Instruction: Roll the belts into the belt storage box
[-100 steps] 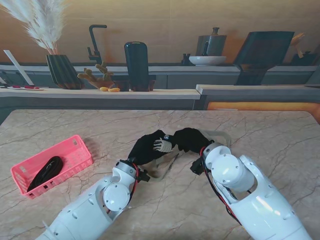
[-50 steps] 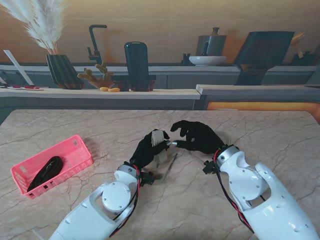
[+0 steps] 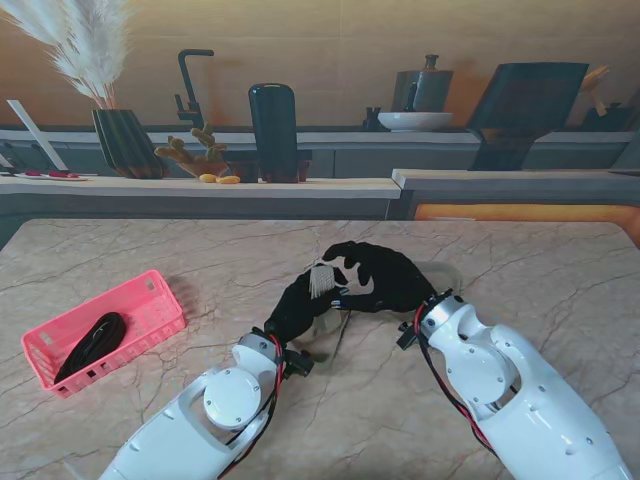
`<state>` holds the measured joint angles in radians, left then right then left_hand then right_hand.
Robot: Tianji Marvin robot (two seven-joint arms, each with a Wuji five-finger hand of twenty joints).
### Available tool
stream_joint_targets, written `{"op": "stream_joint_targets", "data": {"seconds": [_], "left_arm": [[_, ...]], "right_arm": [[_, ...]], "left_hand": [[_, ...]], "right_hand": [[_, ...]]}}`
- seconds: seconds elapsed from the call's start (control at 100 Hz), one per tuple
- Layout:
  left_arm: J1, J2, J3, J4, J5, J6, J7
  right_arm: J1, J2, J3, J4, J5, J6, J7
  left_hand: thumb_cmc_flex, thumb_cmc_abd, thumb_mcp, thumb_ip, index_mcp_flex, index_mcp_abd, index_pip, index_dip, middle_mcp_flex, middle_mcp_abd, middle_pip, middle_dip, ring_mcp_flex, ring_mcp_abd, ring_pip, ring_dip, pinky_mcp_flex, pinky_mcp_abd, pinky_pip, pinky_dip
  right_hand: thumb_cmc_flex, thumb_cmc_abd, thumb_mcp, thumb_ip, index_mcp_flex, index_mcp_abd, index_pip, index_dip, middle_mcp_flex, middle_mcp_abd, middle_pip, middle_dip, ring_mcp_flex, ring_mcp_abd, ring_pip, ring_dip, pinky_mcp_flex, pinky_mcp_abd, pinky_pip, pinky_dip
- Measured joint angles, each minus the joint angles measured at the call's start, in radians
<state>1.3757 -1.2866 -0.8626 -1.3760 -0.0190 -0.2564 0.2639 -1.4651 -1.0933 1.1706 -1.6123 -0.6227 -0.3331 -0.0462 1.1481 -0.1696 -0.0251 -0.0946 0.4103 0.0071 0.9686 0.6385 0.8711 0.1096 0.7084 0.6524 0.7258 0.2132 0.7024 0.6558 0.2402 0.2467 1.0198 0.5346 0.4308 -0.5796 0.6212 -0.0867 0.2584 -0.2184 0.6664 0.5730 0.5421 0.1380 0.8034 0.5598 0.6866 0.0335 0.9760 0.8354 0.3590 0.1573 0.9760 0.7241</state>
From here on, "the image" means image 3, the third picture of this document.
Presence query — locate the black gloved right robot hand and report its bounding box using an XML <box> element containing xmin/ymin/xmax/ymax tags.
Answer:
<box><xmin>322</xmin><ymin>240</ymin><xmax>437</xmax><ymax>315</ymax></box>

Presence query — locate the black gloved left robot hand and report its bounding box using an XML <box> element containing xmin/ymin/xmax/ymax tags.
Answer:
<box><xmin>263</xmin><ymin>264</ymin><xmax>351</xmax><ymax>344</ymax></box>

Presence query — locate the pink plastic storage basket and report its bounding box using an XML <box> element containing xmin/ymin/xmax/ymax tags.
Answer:
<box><xmin>21</xmin><ymin>268</ymin><xmax>188</xmax><ymax>400</ymax></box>

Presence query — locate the dark brown braided belt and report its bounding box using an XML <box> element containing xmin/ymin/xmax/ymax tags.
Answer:
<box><xmin>52</xmin><ymin>311</ymin><xmax>129</xmax><ymax>385</ymax></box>

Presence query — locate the printed kitchen scene backdrop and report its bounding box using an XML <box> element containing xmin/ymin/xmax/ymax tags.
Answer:
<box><xmin>0</xmin><ymin>0</ymin><xmax>640</xmax><ymax>221</ymax></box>

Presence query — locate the red black left arm cable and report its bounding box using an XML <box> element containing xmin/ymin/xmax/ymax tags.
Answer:
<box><xmin>219</xmin><ymin>337</ymin><xmax>287</xmax><ymax>476</ymax></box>

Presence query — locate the red black arm cable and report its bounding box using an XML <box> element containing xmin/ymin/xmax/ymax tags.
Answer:
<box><xmin>413</xmin><ymin>304</ymin><xmax>501</xmax><ymax>461</ymax></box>
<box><xmin>219</xmin><ymin>337</ymin><xmax>287</xmax><ymax>476</ymax></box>

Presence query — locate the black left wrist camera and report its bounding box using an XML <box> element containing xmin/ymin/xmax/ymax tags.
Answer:
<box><xmin>283</xmin><ymin>349</ymin><xmax>316</xmax><ymax>380</ymax></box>

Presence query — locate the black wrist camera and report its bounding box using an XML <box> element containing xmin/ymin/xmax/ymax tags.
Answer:
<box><xmin>283</xmin><ymin>349</ymin><xmax>316</xmax><ymax>380</ymax></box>
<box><xmin>396</xmin><ymin>322</ymin><xmax>424</xmax><ymax>352</ymax></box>

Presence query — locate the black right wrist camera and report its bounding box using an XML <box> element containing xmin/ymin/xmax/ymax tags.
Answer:
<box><xmin>396</xmin><ymin>322</ymin><xmax>424</xmax><ymax>352</ymax></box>

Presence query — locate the red black right arm cable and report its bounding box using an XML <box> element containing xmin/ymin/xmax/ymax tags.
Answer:
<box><xmin>413</xmin><ymin>304</ymin><xmax>501</xmax><ymax>461</ymax></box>

